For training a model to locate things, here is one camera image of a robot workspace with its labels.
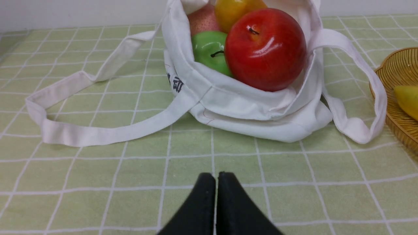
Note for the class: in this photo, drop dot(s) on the red apple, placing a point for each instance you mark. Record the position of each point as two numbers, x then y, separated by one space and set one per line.
266 49

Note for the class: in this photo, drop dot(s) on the yellow banana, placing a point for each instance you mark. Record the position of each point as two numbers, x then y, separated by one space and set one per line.
407 99

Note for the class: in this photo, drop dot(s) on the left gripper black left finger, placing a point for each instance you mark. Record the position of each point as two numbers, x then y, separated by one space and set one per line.
196 214

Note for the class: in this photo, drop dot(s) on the yellow orange pear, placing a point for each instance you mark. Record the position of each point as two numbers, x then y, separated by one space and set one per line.
228 12

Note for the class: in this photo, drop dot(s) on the green checkered tablecloth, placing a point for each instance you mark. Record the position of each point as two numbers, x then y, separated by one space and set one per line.
325 184

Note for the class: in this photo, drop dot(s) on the pink peach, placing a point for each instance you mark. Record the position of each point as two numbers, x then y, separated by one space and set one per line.
203 19

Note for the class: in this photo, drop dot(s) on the green apple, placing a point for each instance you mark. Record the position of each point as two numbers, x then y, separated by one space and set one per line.
208 48

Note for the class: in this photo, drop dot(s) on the white cloth tote bag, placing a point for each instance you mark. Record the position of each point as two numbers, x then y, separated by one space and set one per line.
218 100

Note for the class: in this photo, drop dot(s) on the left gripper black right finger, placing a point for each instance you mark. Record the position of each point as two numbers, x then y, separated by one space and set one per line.
237 214

